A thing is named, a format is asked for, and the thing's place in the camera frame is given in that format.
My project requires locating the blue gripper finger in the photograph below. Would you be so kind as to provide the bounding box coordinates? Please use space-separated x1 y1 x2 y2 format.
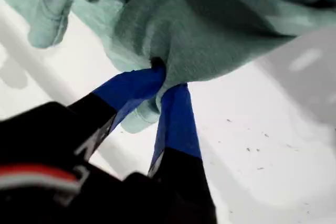
68 57 167 162
148 83 219 224

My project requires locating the pale green T-shirt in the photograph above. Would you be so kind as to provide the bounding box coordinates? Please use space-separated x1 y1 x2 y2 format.
0 0 336 134

